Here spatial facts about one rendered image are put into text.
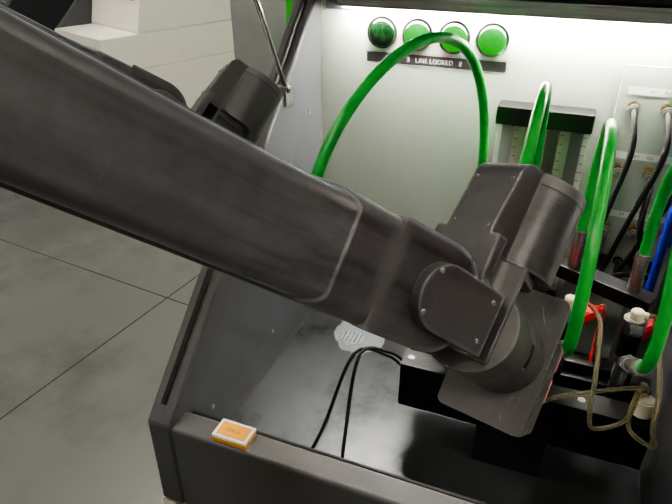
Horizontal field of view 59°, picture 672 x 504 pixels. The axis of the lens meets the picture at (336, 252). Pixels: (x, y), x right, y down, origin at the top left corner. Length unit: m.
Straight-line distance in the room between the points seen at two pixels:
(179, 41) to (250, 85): 3.01
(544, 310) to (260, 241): 0.26
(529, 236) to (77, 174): 0.24
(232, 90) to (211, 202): 0.42
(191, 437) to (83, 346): 1.86
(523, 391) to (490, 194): 0.15
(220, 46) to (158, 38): 0.42
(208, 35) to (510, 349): 3.51
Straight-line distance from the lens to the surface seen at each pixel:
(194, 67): 3.73
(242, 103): 0.64
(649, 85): 1.02
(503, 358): 0.35
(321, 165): 0.68
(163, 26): 3.59
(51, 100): 0.22
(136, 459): 2.16
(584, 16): 0.97
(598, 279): 0.93
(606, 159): 0.70
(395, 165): 1.11
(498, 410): 0.45
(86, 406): 2.40
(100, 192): 0.23
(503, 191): 0.35
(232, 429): 0.83
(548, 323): 0.45
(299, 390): 1.07
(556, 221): 0.37
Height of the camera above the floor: 1.56
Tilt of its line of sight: 30 degrees down
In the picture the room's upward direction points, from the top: straight up
